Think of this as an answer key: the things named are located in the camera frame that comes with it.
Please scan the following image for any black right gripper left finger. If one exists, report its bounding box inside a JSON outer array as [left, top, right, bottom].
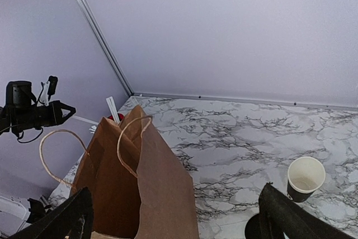
[[10, 187, 94, 239]]

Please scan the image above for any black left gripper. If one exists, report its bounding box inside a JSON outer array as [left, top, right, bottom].
[[11, 101, 76, 132]]

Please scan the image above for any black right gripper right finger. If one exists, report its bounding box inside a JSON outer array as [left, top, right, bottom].
[[258, 183, 351, 239]]

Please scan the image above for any black paper coffee cup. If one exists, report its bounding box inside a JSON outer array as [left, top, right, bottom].
[[287, 156, 326, 203]]

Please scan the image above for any brown cardboard box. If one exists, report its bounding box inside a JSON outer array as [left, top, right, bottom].
[[69, 106, 199, 238]]

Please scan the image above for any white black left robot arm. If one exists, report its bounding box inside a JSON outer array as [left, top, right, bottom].
[[1, 100, 76, 136]]

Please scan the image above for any black plastic cup lid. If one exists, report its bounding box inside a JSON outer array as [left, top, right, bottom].
[[244, 214, 261, 239]]

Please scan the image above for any red cylindrical container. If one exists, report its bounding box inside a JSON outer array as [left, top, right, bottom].
[[108, 113, 124, 123]]

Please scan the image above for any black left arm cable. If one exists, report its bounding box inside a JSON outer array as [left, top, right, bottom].
[[0, 123, 44, 144]]

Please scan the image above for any aluminium frame post left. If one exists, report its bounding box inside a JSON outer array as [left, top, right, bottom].
[[76, 0, 134, 96]]

